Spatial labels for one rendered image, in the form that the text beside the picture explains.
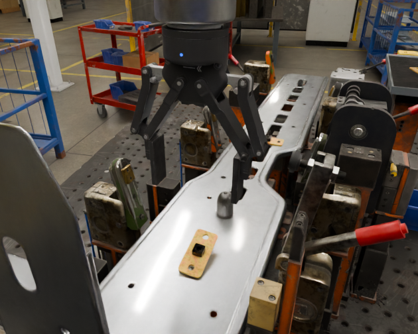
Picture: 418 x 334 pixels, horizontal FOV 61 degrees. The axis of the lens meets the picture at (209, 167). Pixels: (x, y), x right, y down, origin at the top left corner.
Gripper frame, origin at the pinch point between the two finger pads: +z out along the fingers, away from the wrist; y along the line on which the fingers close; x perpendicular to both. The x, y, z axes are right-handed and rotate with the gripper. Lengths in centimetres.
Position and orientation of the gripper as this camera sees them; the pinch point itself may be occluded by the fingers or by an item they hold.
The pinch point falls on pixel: (196, 178)
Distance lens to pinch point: 49.6
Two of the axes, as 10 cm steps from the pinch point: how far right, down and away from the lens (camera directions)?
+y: -9.3, -1.9, 3.2
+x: -3.7, 4.6, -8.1
